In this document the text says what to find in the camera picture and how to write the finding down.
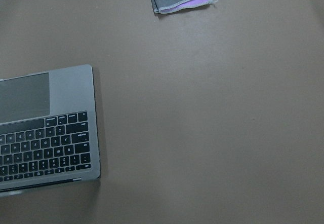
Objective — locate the grey laptop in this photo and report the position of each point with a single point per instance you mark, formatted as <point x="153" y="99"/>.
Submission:
<point x="48" y="129"/>

